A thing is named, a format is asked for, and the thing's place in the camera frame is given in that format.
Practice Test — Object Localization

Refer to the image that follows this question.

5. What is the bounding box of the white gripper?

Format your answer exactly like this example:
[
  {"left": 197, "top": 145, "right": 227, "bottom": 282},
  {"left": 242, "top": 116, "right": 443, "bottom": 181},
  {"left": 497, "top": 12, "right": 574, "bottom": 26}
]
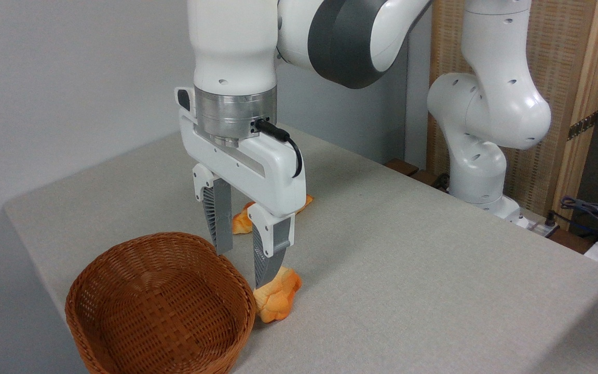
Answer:
[{"left": 174, "top": 87, "right": 308, "bottom": 290}]

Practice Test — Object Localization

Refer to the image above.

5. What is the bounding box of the orange knotted bread roll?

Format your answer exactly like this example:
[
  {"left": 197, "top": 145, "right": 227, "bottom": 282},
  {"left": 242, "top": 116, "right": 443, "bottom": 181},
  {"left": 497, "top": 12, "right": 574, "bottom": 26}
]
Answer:
[{"left": 252, "top": 266, "right": 303, "bottom": 324}]

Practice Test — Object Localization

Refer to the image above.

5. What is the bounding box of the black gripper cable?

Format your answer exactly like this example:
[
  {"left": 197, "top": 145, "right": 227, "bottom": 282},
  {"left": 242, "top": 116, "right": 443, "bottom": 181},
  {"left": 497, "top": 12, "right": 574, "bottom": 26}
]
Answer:
[{"left": 255, "top": 119, "right": 304, "bottom": 179}]

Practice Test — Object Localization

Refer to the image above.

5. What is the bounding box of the orange croissant bread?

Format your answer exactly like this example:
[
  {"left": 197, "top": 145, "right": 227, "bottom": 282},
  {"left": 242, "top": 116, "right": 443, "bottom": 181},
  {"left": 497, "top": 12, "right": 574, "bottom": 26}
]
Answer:
[{"left": 232, "top": 195, "right": 314, "bottom": 236}]

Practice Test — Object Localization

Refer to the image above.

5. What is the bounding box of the dark metal screen hinge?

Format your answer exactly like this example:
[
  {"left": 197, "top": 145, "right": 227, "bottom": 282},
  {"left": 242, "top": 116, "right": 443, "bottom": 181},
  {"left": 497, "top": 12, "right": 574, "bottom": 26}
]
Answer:
[{"left": 567, "top": 110, "right": 598, "bottom": 141}]

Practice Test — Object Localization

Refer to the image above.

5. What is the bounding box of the bundle of dark cables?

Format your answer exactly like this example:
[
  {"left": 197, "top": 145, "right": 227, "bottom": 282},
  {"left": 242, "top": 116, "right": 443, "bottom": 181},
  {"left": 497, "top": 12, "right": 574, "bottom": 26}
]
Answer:
[{"left": 560, "top": 193, "right": 598, "bottom": 241}]

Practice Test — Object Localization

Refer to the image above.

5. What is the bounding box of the wooden woven folding screen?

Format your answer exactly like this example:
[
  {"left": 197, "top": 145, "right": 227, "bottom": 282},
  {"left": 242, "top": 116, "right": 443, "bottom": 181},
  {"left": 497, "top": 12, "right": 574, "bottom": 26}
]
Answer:
[{"left": 426, "top": 0, "right": 598, "bottom": 232}]

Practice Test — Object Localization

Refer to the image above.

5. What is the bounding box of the white power strip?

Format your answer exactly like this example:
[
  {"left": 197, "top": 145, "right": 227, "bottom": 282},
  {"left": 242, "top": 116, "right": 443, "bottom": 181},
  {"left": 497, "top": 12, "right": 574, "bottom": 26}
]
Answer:
[{"left": 518, "top": 209, "right": 561, "bottom": 238}]

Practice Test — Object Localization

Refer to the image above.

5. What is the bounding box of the brown wooden base board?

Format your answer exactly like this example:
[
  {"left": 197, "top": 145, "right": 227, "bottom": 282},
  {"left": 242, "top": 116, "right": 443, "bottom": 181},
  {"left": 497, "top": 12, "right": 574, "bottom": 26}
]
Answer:
[{"left": 384, "top": 158, "right": 451, "bottom": 194}]

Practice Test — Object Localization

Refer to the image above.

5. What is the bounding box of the brown woven wicker basket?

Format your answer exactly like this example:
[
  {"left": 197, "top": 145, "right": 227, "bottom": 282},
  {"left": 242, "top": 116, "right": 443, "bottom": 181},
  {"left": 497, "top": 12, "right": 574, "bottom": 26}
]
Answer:
[{"left": 65, "top": 232, "right": 257, "bottom": 374}]

